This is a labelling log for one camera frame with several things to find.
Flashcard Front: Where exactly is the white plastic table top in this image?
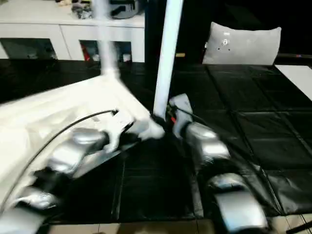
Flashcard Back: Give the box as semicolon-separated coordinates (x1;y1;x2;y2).
0;73;166;205

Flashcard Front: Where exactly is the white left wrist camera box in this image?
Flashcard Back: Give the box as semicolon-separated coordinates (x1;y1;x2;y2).
100;111;166;154

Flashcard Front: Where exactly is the black work mat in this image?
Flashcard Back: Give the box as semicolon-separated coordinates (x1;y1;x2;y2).
0;58;312;225

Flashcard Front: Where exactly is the grey black bag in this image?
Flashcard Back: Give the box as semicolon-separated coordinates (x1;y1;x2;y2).
71;0;144;20

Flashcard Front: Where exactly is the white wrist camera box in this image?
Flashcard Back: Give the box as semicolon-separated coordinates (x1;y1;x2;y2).
168;94;195;139
100;111;166;154

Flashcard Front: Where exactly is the white flat board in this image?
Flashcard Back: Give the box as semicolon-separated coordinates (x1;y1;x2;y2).
275;64;312;100

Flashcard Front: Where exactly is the white cabinet with glass doors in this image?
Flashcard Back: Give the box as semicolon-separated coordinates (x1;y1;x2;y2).
0;0;146;63

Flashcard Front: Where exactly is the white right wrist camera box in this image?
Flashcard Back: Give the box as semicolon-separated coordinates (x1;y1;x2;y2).
168;94;195;139

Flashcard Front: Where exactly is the grey pillow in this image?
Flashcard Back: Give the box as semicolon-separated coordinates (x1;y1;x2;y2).
201;21;282;66

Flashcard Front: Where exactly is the white plastic table leg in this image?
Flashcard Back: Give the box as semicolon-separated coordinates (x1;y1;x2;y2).
92;0;121;79
152;0;185;120

